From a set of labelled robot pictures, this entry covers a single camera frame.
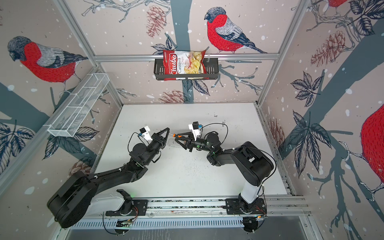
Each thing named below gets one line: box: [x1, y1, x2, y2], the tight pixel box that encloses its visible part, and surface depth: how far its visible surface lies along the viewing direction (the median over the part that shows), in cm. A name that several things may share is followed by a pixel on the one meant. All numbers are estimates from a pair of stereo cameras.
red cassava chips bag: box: [162, 49, 209, 81], surface depth 89 cm
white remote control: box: [167, 138, 182, 148], surface depth 76 cm
